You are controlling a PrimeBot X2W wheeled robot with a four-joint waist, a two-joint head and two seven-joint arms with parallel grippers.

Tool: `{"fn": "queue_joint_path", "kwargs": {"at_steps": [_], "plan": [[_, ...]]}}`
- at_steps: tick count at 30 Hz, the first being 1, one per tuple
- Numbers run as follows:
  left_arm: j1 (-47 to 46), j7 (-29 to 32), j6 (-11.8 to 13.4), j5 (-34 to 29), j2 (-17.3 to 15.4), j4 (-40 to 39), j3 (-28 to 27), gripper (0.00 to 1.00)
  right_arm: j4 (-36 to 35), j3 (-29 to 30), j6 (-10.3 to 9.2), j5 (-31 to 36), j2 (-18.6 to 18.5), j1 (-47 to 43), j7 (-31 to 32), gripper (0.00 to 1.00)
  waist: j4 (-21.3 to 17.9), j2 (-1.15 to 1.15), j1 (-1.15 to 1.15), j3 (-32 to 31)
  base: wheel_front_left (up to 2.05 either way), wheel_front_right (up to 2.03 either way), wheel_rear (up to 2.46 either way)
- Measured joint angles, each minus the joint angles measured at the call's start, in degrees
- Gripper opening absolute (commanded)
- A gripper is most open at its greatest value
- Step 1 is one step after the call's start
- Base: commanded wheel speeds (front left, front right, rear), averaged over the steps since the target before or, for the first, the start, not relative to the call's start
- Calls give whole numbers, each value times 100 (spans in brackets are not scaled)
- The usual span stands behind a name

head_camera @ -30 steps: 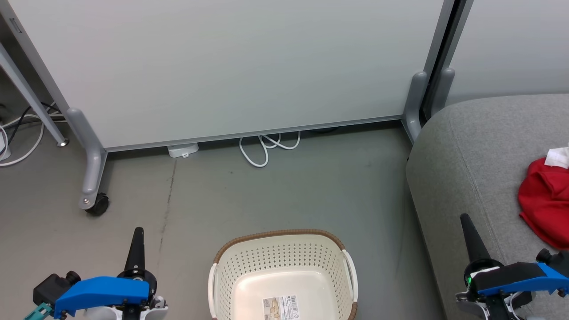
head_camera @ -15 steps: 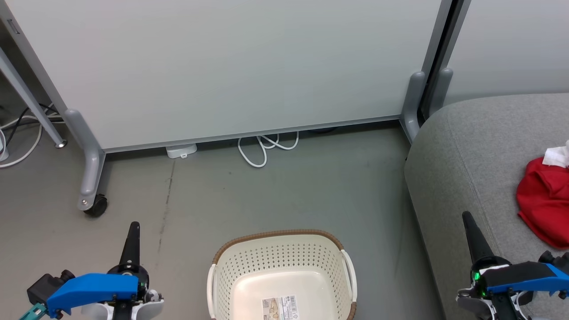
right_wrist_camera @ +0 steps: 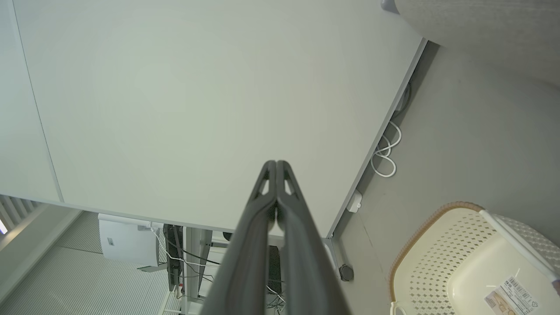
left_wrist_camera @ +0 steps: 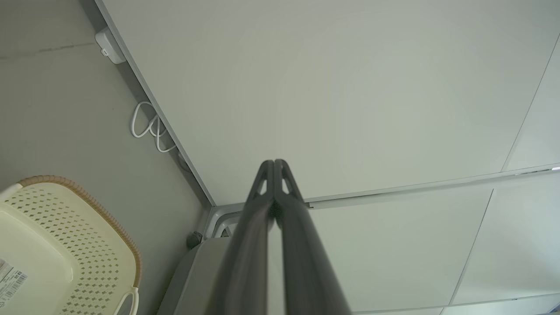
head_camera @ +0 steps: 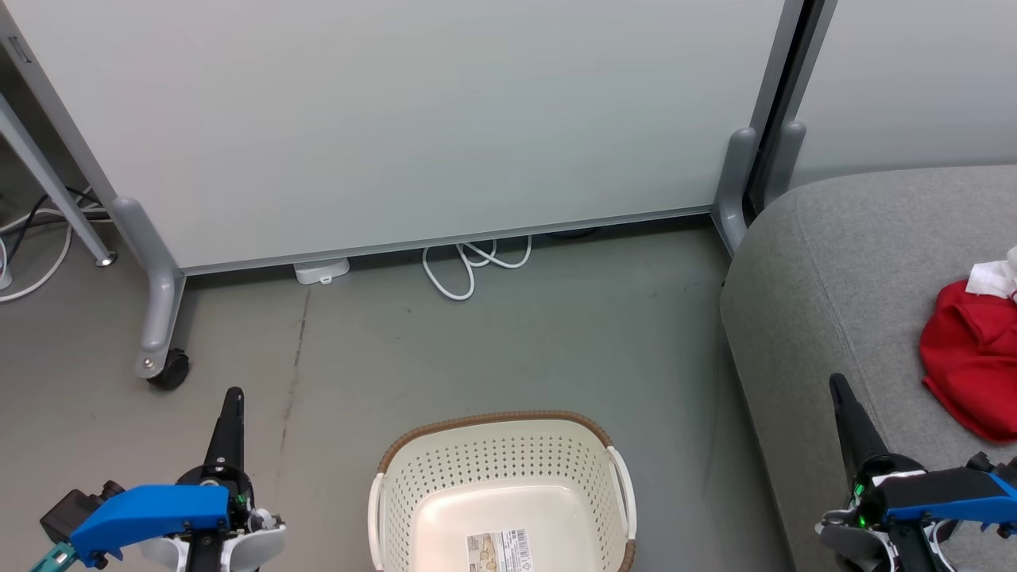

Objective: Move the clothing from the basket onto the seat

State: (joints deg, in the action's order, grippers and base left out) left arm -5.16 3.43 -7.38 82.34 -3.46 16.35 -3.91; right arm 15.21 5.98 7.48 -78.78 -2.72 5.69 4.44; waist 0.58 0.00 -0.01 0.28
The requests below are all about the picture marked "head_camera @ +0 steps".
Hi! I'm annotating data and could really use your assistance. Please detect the printed sticker in basket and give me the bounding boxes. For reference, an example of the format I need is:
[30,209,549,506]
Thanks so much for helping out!
[466,528,535,572]

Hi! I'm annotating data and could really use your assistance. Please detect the white thick floor cable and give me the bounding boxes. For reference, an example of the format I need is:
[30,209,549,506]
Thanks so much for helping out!
[0,205,106,305]

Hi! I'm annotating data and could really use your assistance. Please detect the wide white partition panel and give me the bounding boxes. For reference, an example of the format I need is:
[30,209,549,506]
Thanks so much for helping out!
[0,0,807,276]

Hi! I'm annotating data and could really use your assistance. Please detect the white looped floor cable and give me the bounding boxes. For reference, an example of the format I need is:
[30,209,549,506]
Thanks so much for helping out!
[421,236,533,302]

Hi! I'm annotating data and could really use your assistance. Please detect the grey partition foot with caster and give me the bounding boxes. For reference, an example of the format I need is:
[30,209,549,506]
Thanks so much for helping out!
[111,196,187,381]

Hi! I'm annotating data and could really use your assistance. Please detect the narrow white partition panel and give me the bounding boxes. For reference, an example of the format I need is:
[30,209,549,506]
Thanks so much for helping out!
[791,0,1017,191]

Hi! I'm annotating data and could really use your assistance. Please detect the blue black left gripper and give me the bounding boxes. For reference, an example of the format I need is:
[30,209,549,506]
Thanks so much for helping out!
[70,386,257,572]

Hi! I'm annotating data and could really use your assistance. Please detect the white box on floor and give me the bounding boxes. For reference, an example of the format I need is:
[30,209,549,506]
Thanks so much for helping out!
[293,258,351,286]

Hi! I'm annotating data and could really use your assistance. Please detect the teal left cable connector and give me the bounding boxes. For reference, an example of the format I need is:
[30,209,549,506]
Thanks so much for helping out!
[30,540,80,572]

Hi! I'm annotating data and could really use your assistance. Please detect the red garment with white trim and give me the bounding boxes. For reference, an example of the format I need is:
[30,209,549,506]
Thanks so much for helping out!
[919,246,1017,444]

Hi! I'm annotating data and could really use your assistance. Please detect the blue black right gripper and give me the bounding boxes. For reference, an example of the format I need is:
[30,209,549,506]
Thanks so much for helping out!
[829,373,1017,572]

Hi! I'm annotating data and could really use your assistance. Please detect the black caster wheel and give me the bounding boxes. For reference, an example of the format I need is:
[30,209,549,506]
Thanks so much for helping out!
[147,348,191,391]

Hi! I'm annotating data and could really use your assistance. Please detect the grey metal table leg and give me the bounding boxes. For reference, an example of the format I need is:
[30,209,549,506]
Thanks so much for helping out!
[0,95,118,268]

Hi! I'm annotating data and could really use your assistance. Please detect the cream perforated laundry basket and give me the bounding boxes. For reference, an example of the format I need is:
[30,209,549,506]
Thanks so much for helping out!
[367,410,638,572]

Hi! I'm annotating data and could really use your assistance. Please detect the black floor cables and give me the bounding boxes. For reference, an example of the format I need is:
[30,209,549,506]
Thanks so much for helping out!
[0,187,106,265]

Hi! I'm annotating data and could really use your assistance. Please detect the grey fabric sofa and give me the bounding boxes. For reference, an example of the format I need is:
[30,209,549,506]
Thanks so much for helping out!
[719,164,1017,572]

